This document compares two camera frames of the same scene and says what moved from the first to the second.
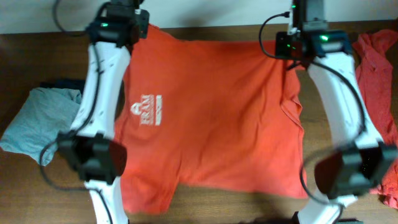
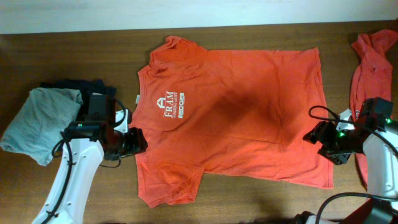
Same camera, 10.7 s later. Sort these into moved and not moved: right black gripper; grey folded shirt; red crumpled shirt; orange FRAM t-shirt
Moved: right black gripper; orange FRAM t-shirt
Not moved: red crumpled shirt; grey folded shirt
